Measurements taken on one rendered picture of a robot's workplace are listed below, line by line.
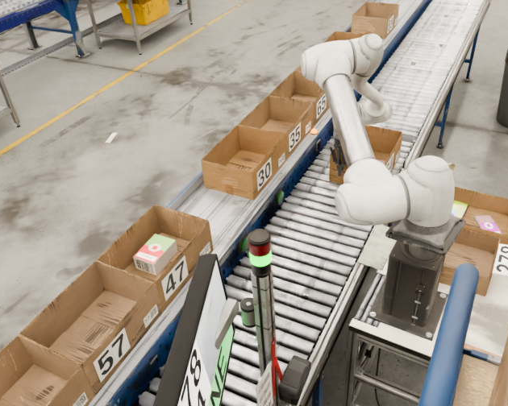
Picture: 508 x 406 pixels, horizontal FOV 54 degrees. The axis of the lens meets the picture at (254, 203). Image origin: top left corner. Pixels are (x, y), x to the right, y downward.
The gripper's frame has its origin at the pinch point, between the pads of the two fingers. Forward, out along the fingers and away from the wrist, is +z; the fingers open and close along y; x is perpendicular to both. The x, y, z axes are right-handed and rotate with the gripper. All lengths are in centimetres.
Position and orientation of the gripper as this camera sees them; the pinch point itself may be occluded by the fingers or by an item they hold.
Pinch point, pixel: (340, 169)
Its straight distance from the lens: 275.7
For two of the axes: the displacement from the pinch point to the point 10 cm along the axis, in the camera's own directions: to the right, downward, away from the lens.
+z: 0.6, 7.9, 6.1
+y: 8.9, 2.4, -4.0
